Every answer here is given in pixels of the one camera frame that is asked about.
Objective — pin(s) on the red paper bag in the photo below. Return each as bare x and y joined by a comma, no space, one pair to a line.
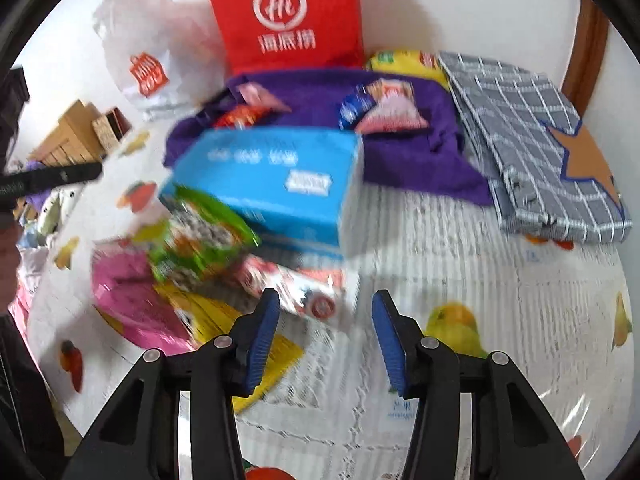
285,35

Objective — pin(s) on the pink white red-circle snack packet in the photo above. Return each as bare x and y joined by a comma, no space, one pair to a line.
300,290

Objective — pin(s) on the purple towel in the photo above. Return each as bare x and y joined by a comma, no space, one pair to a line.
400,160

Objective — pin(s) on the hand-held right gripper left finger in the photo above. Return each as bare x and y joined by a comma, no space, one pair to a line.
262,340

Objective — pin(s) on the brown wooden door frame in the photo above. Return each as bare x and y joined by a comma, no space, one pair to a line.
587,60

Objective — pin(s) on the fruit print tablecloth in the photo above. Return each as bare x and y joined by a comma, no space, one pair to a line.
450,285

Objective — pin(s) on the yellow snack packet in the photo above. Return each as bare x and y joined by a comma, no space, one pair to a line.
215,312

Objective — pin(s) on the pink cloth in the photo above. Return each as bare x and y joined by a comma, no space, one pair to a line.
25,295

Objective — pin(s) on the person's left forearm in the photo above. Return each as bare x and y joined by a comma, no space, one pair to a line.
25,385

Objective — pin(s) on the green snack packet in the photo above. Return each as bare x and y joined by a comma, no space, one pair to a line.
200,240

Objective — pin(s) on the red snack packet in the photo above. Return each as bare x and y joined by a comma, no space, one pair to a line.
245,116

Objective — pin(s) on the small blue snack packet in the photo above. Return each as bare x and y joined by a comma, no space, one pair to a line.
355,107

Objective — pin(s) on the patterned brown box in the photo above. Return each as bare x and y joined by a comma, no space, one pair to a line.
107,130

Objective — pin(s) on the pink panda-face snack packet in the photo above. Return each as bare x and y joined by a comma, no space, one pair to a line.
395,112

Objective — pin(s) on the large yellow snack bag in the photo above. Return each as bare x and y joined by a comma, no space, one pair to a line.
400,62

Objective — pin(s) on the person's left hand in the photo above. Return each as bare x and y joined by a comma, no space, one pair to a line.
9,265

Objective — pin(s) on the blue tissue pack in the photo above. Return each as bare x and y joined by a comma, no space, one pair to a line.
280,185

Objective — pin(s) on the magenta snack packet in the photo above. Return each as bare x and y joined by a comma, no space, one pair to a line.
130,300

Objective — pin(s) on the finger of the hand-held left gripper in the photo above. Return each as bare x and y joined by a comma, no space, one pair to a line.
65,175

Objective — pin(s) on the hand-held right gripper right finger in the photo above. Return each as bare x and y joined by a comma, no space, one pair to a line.
387,340

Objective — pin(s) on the grey checked star cloth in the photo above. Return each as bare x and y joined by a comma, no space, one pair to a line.
525,135

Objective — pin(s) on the white spotted cloth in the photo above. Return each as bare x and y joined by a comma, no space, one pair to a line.
57,210

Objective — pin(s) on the white plastic bag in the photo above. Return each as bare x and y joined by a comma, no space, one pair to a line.
150,35

